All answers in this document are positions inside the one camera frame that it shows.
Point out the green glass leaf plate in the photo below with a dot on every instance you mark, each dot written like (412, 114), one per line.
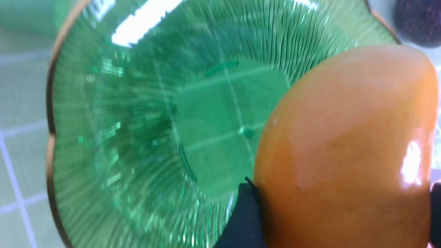
(155, 108)

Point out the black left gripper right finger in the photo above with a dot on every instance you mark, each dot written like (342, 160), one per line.
(435, 203)

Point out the purple toy mangosteen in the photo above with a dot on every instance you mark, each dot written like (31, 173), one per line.
(419, 21)

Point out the green foam cube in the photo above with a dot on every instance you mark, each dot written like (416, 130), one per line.
(38, 16)

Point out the orange toy mango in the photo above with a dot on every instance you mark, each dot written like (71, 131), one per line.
(344, 160)

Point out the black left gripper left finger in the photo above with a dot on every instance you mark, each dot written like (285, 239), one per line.
(244, 228)

